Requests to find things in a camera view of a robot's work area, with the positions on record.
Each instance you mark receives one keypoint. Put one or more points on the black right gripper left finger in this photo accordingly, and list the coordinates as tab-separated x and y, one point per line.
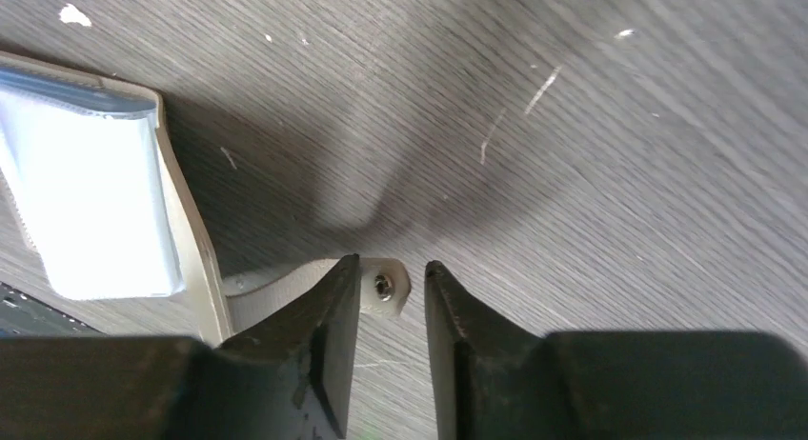
287	377

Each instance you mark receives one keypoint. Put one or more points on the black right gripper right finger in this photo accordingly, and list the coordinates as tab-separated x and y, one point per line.
492	379

